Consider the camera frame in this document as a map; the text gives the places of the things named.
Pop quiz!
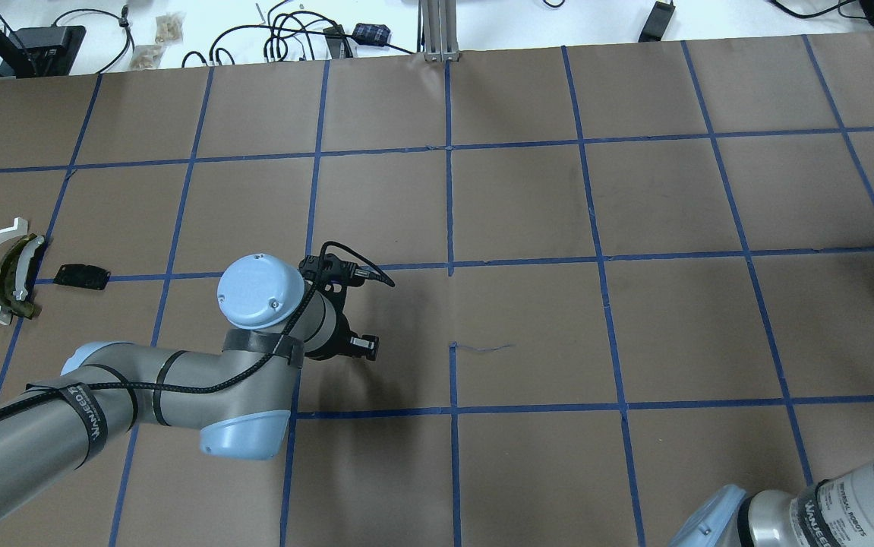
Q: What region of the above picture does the black power adapter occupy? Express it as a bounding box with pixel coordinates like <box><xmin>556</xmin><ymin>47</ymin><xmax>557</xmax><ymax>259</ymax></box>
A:
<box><xmin>637</xmin><ymin>1</ymin><xmax>676</xmax><ymax>43</ymax></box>

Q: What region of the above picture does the olive green brake shoe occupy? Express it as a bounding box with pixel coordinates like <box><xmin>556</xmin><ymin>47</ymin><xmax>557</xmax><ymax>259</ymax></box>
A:
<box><xmin>0</xmin><ymin>233</ymin><xmax>46</xmax><ymax>323</ymax></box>

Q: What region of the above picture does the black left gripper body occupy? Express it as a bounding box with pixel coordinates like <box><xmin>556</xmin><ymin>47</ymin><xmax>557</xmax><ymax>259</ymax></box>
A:
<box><xmin>323</xmin><ymin>292</ymin><xmax>379</xmax><ymax>361</ymax></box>

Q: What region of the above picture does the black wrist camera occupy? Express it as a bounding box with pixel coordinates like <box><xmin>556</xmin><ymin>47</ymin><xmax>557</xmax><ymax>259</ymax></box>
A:
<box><xmin>298</xmin><ymin>254</ymin><xmax>379</xmax><ymax>290</ymax></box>

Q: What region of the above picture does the blue usb hub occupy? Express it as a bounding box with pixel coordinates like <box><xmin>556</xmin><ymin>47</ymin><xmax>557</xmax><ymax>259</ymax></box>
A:
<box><xmin>351</xmin><ymin>22</ymin><xmax>392</xmax><ymax>46</ymax></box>

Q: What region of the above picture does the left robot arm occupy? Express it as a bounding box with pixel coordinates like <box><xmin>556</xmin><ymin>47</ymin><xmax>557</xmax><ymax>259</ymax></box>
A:
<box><xmin>0</xmin><ymin>250</ymin><xmax>394</xmax><ymax>520</ymax></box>

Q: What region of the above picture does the bag of small parts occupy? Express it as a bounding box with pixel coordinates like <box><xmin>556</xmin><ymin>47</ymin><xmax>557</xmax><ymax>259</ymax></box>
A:
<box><xmin>128</xmin><ymin>44</ymin><xmax>165</xmax><ymax>71</ymax></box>
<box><xmin>154</xmin><ymin>11</ymin><xmax>185</xmax><ymax>45</ymax></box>

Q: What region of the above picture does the black flat plastic plate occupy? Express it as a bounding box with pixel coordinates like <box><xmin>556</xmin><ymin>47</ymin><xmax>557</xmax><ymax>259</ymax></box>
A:
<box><xmin>52</xmin><ymin>263</ymin><xmax>112</xmax><ymax>291</ymax></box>

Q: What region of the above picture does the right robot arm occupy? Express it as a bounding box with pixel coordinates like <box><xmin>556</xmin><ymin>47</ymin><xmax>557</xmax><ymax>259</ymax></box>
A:
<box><xmin>668</xmin><ymin>461</ymin><xmax>874</xmax><ymax>546</ymax></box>

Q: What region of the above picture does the aluminium frame post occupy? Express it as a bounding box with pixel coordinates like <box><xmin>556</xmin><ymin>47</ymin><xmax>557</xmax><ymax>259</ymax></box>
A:
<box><xmin>417</xmin><ymin>1</ymin><xmax>460</xmax><ymax>62</ymax></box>

